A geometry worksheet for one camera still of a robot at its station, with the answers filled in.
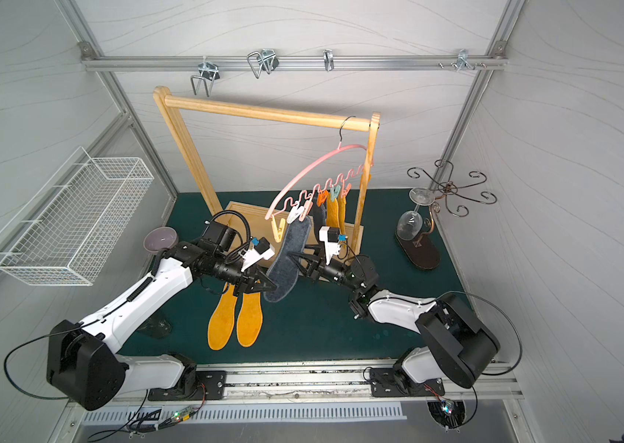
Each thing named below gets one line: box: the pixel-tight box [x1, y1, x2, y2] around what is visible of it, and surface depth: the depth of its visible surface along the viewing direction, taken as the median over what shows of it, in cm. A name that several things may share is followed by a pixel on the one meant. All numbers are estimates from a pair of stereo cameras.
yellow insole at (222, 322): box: [206, 282, 239, 351], surface depth 86 cm
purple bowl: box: [143, 226, 180, 254], surface depth 101 cm
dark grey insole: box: [263, 217, 312, 303], surface depth 71 cm
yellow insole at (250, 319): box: [236, 291, 264, 348], surface depth 86 cm
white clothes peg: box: [286, 201, 305, 225], surface depth 69 cm
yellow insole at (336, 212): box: [325, 191, 347, 235], surface depth 81 cm
